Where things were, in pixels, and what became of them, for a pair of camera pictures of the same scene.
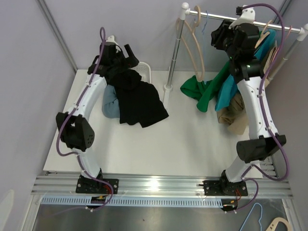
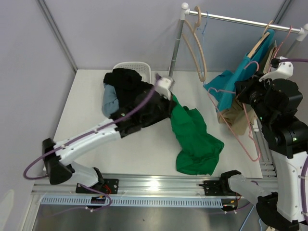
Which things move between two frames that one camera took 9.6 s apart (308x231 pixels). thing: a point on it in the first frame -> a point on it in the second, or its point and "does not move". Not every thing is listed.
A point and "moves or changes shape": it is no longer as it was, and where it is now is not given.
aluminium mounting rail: [66, 186] does not move
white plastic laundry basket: [144, 69] does not move
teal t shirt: [229, 86] does not move
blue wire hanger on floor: [259, 221] does not move
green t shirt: [203, 92] -> [202, 152]
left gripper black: [128, 62] -> [169, 105]
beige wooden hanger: [203, 76] moves or changes shape
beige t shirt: [235, 115] does not move
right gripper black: [217, 35] -> [242, 86]
